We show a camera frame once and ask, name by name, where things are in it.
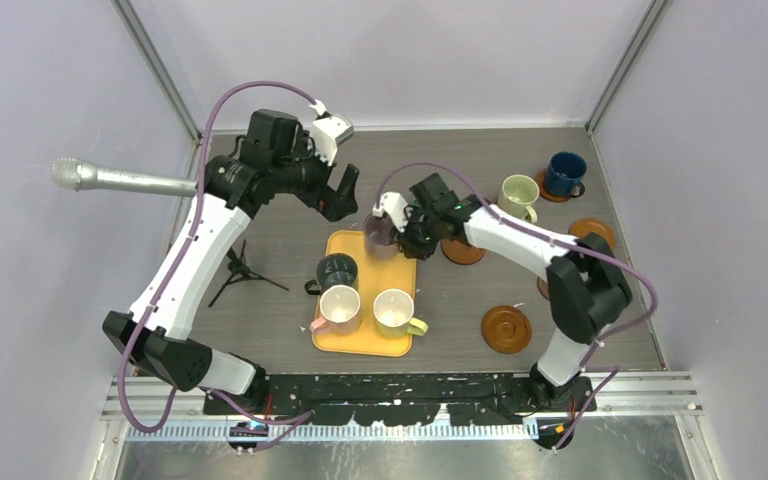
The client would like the mauve mug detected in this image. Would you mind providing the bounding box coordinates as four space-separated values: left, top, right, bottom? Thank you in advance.
363 214 399 261

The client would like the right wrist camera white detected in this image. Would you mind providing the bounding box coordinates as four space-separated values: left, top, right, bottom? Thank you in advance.
372 191 408 232

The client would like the navy blue mug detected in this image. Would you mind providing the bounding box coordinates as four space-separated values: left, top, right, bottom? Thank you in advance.
543 152 588 198

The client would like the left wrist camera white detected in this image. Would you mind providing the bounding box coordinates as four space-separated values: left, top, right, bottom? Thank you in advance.
310 115 354 166

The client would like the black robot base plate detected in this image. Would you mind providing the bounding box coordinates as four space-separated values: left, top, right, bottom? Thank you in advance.
237 373 595 427

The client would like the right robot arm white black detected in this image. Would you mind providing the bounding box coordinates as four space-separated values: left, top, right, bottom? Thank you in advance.
373 173 633 411

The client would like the cream yellow mug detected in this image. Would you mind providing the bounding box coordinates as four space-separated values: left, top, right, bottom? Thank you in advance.
373 289 428 339

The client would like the dark green mug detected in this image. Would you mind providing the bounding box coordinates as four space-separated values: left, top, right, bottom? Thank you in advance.
304 253 359 295

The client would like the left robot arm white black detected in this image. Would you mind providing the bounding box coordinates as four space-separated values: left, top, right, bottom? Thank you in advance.
102 109 359 414

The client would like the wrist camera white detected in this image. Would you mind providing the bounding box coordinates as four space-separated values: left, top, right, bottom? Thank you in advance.
372 191 408 232
310 115 354 166

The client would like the yellow tray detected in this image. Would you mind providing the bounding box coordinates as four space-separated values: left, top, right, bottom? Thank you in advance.
312 230 417 357

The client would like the light green mug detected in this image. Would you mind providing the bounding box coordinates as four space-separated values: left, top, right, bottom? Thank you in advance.
496 174 540 224

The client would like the black microphone tripod stand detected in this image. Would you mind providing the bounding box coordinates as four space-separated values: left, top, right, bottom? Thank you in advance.
207 240 289 308

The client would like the silver microphone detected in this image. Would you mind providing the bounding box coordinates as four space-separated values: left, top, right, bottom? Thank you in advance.
51 158 197 197

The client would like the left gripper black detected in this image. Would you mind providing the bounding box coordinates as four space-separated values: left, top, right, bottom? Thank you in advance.
273 131 358 221

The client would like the brown wooden coaster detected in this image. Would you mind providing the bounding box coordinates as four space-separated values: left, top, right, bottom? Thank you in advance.
481 305 532 354
535 168 572 203
440 239 486 266
568 218 617 249

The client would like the dark walnut coaster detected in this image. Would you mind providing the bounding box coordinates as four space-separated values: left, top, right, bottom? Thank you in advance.
536 278 550 300

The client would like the pink white mug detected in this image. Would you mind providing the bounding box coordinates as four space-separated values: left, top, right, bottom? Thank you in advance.
309 285 361 335

